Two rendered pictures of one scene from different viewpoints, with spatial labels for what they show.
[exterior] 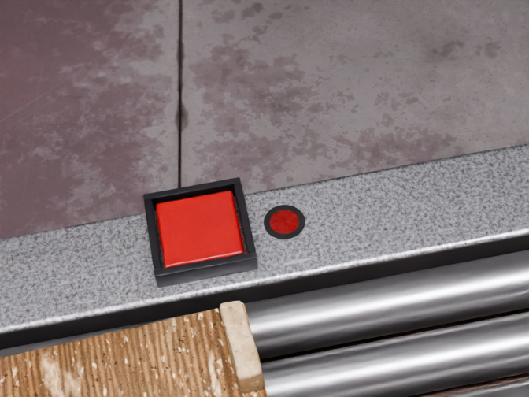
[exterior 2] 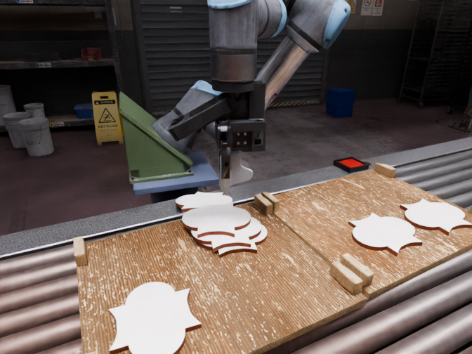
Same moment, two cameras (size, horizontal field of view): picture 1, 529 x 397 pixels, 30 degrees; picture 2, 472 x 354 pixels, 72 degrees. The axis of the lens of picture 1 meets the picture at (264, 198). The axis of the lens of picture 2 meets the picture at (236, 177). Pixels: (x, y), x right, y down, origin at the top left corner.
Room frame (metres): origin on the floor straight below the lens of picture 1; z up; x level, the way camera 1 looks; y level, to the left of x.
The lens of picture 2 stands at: (-0.36, 0.70, 1.33)
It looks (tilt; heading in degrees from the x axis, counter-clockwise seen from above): 25 degrees down; 341
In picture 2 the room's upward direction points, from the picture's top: straight up
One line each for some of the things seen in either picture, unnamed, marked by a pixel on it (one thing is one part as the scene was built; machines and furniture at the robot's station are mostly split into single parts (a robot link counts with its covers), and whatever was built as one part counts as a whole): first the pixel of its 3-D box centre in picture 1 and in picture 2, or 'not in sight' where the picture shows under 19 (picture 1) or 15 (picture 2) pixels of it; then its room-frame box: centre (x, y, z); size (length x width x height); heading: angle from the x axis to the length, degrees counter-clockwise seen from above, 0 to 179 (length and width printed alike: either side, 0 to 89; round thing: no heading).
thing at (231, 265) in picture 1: (199, 231); (350, 164); (0.42, 0.05, 0.92); 0.08 x 0.08 x 0.02; 6
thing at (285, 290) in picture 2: not in sight; (206, 272); (0.08, 0.61, 0.93); 0.41 x 0.35 x 0.02; 98
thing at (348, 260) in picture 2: not in sight; (356, 269); (-0.02, 0.37, 0.95); 0.06 x 0.02 x 0.03; 9
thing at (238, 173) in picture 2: not in sight; (236, 175); (0.15, 0.53, 1.08); 0.06 x 0.03 x 0.09; 80
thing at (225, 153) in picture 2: not in sight; (225, 154); (0.15, 0.55, 1.12); 0.05 x 0.02 x 0.09; 170
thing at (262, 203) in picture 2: not in sight; (263, 204); (0.24, 0.43, 0.95); 0.06 x 0.02 x 0.03; 8
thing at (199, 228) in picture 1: (199, 231); (350, 165); (0.42, 0.05, 0.92); 0.06 x 0.06 x 0.01; 6
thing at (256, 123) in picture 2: not in sight; (237, 116); (0.16, 0.52, 1.18); 0.09 x 0.08 x 0.12; 80
